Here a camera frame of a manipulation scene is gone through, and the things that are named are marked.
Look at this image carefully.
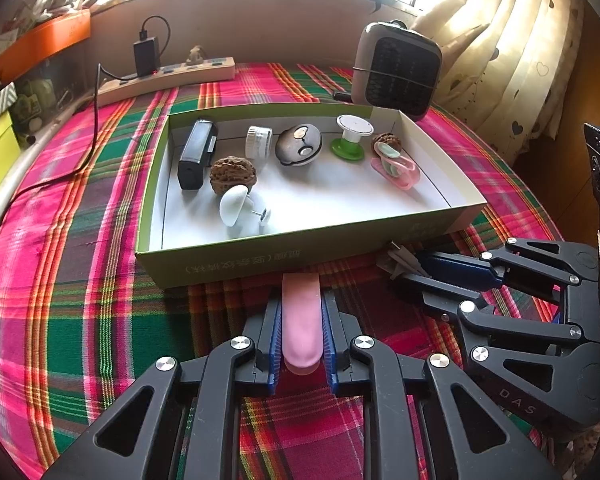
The black rectangular device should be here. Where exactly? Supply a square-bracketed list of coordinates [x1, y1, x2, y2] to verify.
[178, 119, 218, 191]

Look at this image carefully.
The cream heart curtain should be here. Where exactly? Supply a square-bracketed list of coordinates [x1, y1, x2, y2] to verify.
[414, 0, 583, 164]

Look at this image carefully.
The plaid pink green tablecloth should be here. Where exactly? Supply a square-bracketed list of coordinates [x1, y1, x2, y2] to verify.
[0, 63, 562, 479]

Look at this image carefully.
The green white spool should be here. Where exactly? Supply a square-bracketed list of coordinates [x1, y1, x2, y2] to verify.
[330, 114, 374, 162]

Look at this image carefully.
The orange tray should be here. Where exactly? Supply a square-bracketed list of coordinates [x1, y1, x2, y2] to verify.
[0, 10, 91, 84]

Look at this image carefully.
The small beige plug figurine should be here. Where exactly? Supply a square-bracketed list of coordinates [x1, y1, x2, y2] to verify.
[186, 46, 207, 66]

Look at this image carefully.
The grey black space heater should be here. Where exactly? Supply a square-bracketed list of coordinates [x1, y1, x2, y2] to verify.
[332, 21, 442, 122]

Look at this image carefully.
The long pink clip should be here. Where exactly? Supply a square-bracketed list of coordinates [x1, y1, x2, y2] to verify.
[282, 273, 323, 376]

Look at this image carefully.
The white mushroom knob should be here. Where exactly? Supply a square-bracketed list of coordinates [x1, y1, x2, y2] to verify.
[219, 184, 271, 228]

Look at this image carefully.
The black charger adapter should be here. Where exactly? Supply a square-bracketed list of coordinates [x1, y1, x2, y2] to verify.
[133, 32, 160, 77]

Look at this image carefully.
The small white jar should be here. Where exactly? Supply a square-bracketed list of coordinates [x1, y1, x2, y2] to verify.
[245, 126, 273, 162]

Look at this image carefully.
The large brown walnut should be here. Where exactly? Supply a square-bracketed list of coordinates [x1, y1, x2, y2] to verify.
[209, 156, 257, 196]

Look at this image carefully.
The black charger cable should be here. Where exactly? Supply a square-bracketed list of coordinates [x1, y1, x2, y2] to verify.
[9, 14, 172, 196]

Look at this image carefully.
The small brown walnut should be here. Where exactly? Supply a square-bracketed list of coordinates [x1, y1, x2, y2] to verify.
[372, 132, 402, 152]

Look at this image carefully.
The white usb cable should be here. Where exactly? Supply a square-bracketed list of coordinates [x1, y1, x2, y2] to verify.
[377, 240, 429, 281]

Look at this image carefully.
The beige power strip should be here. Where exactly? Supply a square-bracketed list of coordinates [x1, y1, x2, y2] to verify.
[98, 58, 236, 105]

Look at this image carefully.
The green white cardboard tray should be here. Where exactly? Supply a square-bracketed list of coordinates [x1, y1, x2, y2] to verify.
[135, 103, 486, 288]

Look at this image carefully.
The black round button device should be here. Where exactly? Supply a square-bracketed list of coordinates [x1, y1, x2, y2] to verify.
[274, 122, 323, 167]

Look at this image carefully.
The short pink clip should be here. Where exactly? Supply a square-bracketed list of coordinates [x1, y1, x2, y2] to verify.
[370, 141, 420, 191]

